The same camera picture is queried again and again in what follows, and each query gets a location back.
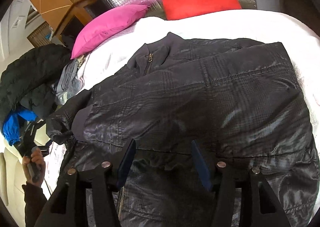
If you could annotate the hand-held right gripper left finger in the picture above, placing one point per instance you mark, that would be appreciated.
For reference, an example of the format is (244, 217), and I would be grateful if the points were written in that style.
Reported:
(126, 163)

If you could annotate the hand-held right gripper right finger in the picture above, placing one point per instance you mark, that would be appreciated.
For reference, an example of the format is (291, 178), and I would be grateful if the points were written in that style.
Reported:
(200, 163)

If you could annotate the black plaid padded jacket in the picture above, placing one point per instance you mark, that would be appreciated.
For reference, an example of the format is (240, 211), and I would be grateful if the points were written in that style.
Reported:
(200, 92)

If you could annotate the person's left forearm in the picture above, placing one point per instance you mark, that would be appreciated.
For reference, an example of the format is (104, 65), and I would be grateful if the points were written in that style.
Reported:
(33, 204)

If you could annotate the person's left hand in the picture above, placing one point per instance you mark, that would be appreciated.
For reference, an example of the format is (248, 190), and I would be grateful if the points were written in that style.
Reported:
(35, 167)

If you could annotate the blue cloth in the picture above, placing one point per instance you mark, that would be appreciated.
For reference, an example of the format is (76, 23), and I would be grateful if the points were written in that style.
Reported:
(15, 124)

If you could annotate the dark quilted coat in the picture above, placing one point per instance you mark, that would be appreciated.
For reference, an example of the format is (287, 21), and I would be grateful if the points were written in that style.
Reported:
(27, 74)

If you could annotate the grey fringed cloth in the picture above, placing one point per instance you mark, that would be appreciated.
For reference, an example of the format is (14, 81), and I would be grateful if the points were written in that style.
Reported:
(67, 79)

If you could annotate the beige patterned cloth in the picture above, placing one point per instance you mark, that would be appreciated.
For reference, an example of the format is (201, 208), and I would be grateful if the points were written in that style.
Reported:
(82, 60)

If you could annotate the wicker basket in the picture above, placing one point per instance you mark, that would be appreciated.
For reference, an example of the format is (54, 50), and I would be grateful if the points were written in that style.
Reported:
(40, 34)

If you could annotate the pink pillow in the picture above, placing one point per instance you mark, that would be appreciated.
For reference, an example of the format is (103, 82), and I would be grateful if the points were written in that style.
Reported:
(107, 27)

